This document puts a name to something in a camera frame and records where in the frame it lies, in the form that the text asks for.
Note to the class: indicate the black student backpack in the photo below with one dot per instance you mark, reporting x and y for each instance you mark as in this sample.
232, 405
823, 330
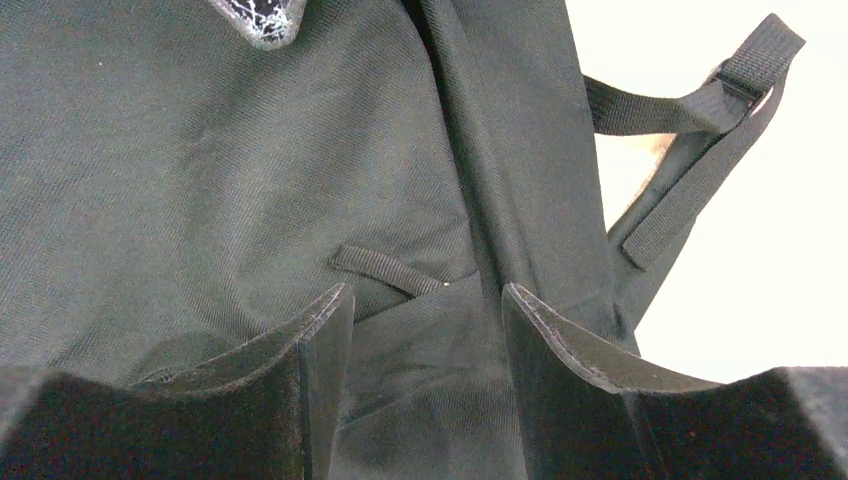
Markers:
170, 192

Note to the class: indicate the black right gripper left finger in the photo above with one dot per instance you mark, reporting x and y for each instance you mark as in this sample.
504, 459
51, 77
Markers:
267, 409

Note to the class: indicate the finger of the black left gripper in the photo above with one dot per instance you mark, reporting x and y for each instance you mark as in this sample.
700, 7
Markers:
266, 24

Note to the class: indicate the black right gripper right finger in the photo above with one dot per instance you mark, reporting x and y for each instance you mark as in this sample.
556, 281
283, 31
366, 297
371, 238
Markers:
590, 410

